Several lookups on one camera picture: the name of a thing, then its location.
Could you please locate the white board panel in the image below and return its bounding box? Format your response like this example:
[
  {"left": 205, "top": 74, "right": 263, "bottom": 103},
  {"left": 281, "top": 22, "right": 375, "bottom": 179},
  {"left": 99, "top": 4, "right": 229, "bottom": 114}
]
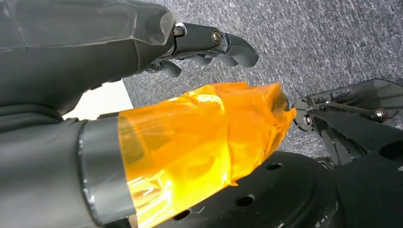
[{"left": 62, "top": 80, "right": 134, "bottom": 121}]

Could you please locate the orange transparent tape wrap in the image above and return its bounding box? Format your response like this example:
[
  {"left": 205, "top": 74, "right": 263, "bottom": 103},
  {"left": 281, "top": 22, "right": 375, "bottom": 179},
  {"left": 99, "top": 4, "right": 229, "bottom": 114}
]
[{"left": 118, "top": 82, "right": 297, "bottom": 228}]

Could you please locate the black robot lower body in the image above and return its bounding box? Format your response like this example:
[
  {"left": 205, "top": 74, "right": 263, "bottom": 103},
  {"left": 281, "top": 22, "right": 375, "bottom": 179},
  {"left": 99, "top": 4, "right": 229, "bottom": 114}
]
[{"left": 154, "top": 78, "right": 403, "bottom": 228}]

